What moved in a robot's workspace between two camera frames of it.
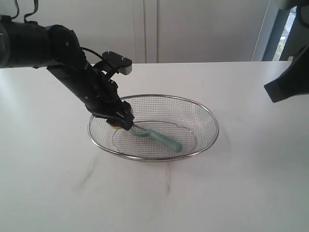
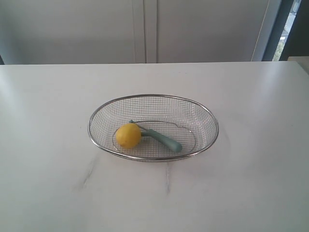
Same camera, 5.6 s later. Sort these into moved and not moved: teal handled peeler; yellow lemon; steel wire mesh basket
Moved: yellow lemon
Not moved: teal handled peeler; steel wire mesh basket
